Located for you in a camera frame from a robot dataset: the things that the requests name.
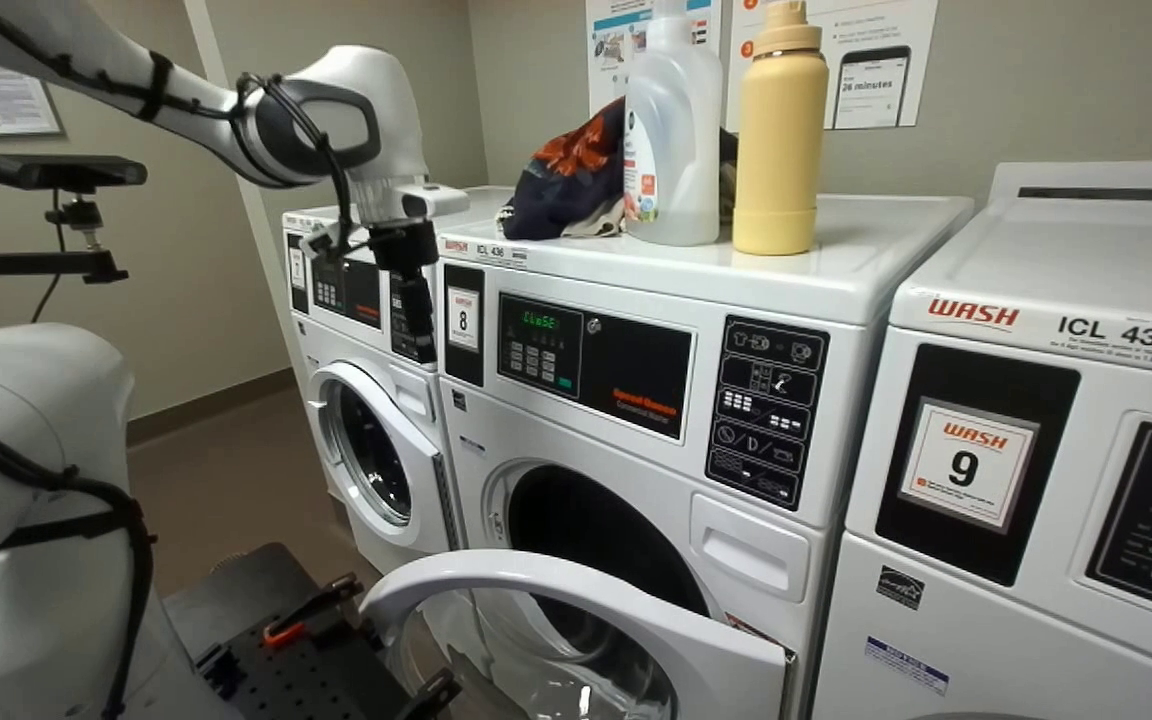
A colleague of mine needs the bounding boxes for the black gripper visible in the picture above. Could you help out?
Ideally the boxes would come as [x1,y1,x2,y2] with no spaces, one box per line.
[369,221,435,366]

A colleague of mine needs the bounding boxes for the washer round door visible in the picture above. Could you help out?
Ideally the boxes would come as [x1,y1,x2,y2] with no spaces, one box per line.
[309,362,443,549]
[359,549,793,720]

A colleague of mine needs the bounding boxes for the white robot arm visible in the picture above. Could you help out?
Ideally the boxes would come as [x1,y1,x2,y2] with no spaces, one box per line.
[0,0,433,720]

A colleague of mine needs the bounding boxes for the far white washing machine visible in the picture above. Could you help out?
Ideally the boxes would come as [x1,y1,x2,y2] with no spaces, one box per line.
[282,204,459,571]

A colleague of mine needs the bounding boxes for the white washing machine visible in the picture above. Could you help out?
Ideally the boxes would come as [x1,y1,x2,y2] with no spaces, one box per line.
[813,161,1152,720]
[435,187,969,720]
[282,204,459,571]

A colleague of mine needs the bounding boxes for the middle white washing machine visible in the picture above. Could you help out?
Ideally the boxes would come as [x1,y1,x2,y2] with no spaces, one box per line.
[435,187,969,720]

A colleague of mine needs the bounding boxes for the near white washing machine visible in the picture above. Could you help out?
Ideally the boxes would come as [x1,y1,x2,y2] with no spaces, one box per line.
[813,161,1152,720]

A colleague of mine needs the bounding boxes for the dark crumpled cloth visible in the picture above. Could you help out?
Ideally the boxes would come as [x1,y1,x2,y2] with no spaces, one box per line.
[501,102,625,242]

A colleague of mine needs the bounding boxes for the clear detergent jug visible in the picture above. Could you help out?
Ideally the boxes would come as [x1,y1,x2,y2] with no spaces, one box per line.
[625,0,719,249]

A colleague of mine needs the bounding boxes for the yellow water bottle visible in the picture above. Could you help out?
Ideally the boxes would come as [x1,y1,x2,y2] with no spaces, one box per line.
[731,0,830,255]

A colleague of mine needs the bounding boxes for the orange black clamp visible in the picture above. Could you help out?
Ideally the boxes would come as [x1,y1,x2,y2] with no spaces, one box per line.
[261,571,364,651]

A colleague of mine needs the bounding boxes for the wall instruction poster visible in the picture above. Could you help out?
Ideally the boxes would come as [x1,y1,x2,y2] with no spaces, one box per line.
[584,0,723,109]

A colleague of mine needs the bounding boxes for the black camera on stand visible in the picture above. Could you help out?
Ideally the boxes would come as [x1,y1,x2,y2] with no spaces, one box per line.
[0,153,149,284]

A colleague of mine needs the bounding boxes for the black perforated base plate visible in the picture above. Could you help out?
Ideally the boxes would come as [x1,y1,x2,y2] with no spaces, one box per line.
[163,545,459,720]

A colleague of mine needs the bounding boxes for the wall phone app poster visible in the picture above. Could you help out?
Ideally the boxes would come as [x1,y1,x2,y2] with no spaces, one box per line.
[723,0,938,140]

